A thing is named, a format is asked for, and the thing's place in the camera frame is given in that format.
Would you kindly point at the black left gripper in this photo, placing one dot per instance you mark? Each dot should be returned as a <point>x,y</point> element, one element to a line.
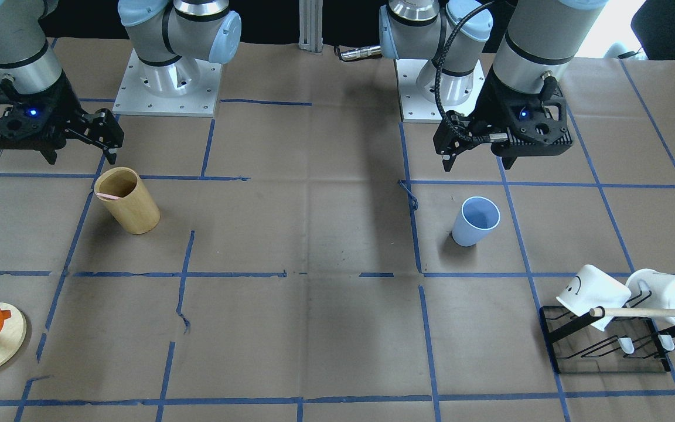
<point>486,115</point>

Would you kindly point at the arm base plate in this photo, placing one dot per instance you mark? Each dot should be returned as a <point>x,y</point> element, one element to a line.
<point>186,88</point>
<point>415,84</point>

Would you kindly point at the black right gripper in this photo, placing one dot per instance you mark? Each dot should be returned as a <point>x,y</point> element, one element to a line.
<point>65,104</point>

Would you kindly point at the wooden rack handle rod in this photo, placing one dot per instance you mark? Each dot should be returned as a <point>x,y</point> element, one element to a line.
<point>601,312</point>

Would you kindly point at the white smiley face cup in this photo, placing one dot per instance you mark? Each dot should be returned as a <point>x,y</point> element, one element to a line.
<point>591,288</point>

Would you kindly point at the bamboo cylinder holder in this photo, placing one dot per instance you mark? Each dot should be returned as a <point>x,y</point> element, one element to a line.
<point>136,211</point>

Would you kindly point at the black wire cup rack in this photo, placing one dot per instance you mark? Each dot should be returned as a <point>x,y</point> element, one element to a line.
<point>627,345</point>

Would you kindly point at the light blue plastic cup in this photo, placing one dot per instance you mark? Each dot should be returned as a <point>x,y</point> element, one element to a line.
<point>477,217</point>

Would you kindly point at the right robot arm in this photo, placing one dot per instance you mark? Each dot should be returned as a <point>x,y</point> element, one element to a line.
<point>162,32</point>

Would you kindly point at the aluminium frame post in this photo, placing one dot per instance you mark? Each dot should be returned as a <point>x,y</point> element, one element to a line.
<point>310,13</point>

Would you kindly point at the white cup on rack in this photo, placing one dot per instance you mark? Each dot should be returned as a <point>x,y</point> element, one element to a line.
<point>651,289</point>

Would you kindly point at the pink chopstick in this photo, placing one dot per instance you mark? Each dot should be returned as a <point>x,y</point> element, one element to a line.
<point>107,196</point>

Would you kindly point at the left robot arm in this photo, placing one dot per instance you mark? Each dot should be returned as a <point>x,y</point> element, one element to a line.
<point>540,37</point>

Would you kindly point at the wooden mug tree stand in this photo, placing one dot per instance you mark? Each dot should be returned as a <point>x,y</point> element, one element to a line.
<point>13,333</point>

